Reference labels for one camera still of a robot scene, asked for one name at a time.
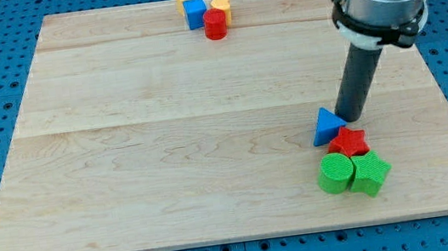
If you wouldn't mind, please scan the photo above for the blue cube block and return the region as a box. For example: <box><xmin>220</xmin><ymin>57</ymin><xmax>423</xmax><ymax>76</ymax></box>
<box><xmin>183</xmin><ymin>0</ymin><xmax>207</xmax><ymax>30</ymax></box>

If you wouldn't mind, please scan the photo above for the wooden board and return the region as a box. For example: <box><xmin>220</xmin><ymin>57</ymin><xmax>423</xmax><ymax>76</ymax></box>
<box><xmin>0</xmin><ymin>0</ymin><xmax>448</xmax><ymax>251</ymax></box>

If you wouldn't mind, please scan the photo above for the blue triangle block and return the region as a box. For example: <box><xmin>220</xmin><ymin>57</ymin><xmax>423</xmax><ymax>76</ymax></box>
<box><xmin>313</xmin><ymin>107</ymin><xmax>347</xmax><ymax>147</ymax></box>

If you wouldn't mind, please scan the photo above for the red cylinder block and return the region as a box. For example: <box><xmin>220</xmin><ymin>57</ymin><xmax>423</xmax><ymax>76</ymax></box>
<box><xmin>203</xmin><ymin>9</ymin><xmax>228</xmax><ymax>40</ymax></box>

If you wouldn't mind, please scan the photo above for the green cylinder block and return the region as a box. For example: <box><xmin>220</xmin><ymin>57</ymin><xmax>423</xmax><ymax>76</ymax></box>
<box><xmin>318</xmin><ymin>153</ymin><xmax>354</xmax><ymax>194</ymax></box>

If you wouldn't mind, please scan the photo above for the yellow heart block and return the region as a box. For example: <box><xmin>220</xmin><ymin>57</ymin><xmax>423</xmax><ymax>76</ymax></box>
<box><xmin>210</xmin><ymin>0</ymin><xmax>232</xmax><ymax>26</ymax></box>

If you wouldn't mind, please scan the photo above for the red star block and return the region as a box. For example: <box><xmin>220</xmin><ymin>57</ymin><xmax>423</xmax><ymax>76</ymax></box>
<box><xmin>328</xmin><ymin>127</ymin><xmax>371</xmax><ymax>157</ymax></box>

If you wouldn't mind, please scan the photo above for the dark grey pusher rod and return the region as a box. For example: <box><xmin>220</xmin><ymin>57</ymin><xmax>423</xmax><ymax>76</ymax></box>
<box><xmin>334</xmin><ymin>43</ymin><xmax>382</xmax><ymax>123</ymax></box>

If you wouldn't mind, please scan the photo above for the green star block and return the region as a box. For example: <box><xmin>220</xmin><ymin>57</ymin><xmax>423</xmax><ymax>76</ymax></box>
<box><xmin>349</xmin><ymin>150</ymin><xmax>392</xmax><ymax>197</ymax></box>

